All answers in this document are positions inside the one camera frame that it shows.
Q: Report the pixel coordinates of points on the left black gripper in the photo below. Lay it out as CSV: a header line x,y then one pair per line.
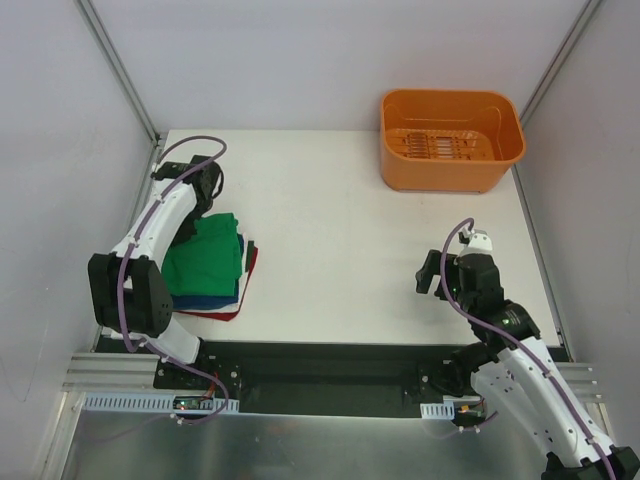
x,y
187,232

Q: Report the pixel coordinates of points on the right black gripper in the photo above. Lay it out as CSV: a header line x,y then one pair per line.
x,y
432,273

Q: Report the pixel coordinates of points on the bright green t-shirt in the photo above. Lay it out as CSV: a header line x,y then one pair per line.
x,y
209,264

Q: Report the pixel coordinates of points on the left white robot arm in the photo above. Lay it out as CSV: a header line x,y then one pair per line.
x,y
128,292

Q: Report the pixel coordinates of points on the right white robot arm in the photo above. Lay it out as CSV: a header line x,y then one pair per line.
x,y
511,368

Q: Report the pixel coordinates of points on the folded dark green t-shirt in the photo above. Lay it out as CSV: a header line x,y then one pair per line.
x,y
250,252

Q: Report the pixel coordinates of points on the folded blue t-shirt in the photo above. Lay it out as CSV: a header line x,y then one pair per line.
x,y
205,302

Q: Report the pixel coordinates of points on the orange plastic basket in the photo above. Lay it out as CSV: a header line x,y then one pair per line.
x,y
448,140

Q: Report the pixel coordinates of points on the folded red t-shirt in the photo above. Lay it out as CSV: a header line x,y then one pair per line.
x,y
198,312

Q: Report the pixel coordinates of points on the left green circuit board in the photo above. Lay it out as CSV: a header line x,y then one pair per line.
x,y
183,404

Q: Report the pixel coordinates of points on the right white cable duct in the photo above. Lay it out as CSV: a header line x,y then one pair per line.
x,y
438,411

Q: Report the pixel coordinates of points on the white cable duct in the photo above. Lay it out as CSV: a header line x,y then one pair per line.
x,y
151,403
438,411

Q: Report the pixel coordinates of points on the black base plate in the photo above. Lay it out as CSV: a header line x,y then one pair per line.
x,y
316,379

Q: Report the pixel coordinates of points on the left aluminium frame post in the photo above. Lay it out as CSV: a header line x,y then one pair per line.
x,y
108,49

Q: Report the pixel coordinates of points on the aluminium frame post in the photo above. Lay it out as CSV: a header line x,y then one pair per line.
x,y
568,44
108,49

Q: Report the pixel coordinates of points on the front aluminium rail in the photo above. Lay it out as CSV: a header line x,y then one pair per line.
x,y
120,372

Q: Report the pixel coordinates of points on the left white cable duct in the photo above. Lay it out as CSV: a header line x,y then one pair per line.
x,y
151,403

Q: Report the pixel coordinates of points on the right aluminium frame post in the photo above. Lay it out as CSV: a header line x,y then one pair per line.
x,y
568,44

